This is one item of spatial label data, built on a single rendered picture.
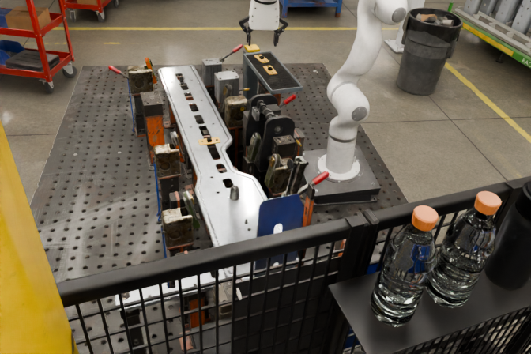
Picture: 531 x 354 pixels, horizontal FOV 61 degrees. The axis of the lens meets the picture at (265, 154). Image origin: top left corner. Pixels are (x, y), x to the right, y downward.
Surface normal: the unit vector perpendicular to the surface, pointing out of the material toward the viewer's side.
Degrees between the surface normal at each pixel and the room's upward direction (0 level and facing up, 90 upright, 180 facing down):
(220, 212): 0
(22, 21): 90
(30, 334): 90
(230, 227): 0
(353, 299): 0
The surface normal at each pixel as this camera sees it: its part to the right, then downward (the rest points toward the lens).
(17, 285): 0.80, 0.39
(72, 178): 0.06, -0.81
